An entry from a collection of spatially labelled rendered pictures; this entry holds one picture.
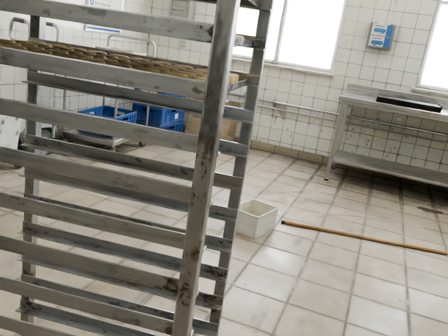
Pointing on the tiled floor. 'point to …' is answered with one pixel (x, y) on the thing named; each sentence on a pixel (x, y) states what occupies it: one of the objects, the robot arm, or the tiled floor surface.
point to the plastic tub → (256, 218)
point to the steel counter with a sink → (370, 96)
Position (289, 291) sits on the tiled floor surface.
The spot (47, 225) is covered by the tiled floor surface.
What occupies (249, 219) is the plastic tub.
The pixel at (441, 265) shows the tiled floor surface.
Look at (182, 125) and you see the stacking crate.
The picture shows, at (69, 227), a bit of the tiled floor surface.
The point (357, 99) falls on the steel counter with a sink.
